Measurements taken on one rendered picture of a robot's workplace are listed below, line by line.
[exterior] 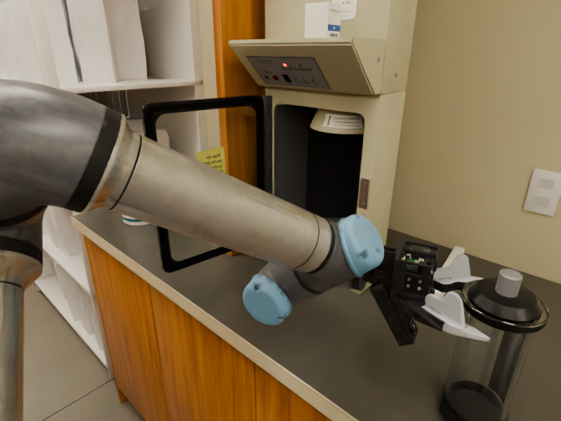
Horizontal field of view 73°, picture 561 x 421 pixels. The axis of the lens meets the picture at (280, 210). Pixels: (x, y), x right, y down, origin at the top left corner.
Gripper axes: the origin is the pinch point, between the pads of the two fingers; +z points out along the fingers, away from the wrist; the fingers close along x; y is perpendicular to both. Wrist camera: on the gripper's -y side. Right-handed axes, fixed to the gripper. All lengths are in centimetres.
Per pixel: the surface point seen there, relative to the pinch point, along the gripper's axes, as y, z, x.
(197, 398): -57, -66, 6
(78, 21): 49, -150, 53
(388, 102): 26.0, -23.4, 26.9
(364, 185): 8.7, -26.3, 23.7
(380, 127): 21.2, -24.1, 24.6
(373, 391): -19.7, -14.8, -3.0
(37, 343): -109, -202, 29
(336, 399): -19.6, -20.0, -7.8
